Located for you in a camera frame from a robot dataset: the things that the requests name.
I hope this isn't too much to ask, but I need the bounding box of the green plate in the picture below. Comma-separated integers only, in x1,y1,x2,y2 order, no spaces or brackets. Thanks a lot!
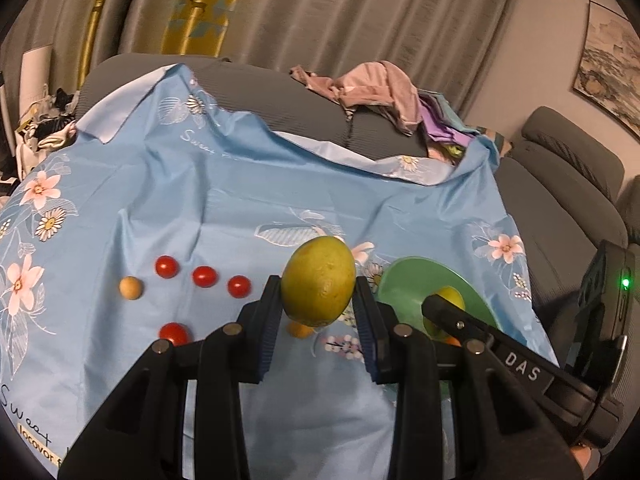
376,257,502,361

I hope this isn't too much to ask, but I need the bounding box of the yellow lemon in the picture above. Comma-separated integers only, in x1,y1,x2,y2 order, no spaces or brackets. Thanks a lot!
424,286,466,337

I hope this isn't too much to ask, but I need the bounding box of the yellow patterned curtain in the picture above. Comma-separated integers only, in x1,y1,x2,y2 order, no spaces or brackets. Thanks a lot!
164,0,252,57

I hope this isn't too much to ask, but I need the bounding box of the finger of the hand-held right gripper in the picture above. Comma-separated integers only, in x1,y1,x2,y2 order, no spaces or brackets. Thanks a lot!
421,294,557,392

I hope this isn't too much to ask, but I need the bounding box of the framed wall painting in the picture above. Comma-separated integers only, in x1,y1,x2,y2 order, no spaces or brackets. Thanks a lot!
572,0,640,141

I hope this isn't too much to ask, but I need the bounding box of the black and white clutter pile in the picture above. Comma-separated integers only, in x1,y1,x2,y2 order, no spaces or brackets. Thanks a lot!
14,87,81,182

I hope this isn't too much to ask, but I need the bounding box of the white board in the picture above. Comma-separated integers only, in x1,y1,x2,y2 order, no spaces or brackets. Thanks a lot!
20,44,54,123

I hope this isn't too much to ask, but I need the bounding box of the purple garment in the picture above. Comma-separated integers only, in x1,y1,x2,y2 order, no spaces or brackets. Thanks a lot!
419,91,482,162

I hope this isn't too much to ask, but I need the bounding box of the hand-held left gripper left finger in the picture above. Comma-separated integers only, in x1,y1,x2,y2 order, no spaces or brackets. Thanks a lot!
57,275,282,480

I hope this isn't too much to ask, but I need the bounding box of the green mango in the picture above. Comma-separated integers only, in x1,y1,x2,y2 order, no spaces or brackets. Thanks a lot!
280,236,357,326

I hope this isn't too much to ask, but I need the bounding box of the grey curtain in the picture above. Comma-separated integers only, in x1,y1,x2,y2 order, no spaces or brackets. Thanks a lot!
0,0,523,92

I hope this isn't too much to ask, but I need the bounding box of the grey sofa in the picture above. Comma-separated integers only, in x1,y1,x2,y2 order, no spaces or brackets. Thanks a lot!
79,55,640,361

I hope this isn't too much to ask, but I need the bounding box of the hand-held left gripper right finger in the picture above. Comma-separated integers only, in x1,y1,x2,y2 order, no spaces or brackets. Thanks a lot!
354,278,586,480

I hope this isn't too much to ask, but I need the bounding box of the blue floral cloth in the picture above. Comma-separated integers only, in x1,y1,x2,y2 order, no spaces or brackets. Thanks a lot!
0,62,561,478

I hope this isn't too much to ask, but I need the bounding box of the small beige round fruit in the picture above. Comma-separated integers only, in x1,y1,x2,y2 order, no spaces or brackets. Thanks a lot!
119,276,144,301

